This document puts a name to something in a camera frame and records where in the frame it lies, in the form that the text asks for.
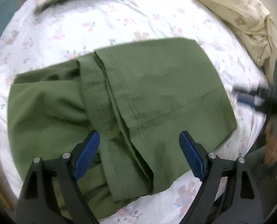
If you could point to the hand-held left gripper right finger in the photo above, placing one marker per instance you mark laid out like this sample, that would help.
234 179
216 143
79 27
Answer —
191 155

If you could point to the green pants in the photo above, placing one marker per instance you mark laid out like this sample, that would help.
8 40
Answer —
152 91

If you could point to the bed with floral sheet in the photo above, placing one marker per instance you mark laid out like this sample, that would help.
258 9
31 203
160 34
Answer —
94 23

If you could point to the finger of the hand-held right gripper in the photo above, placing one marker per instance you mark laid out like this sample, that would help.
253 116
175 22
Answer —
249 99

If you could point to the cream bear-print duvet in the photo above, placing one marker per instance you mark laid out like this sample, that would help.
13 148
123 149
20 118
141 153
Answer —
241 11

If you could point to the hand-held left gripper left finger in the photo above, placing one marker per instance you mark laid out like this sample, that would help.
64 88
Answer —
87 155

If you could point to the person's right hand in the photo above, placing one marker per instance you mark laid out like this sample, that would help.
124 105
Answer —
272 144

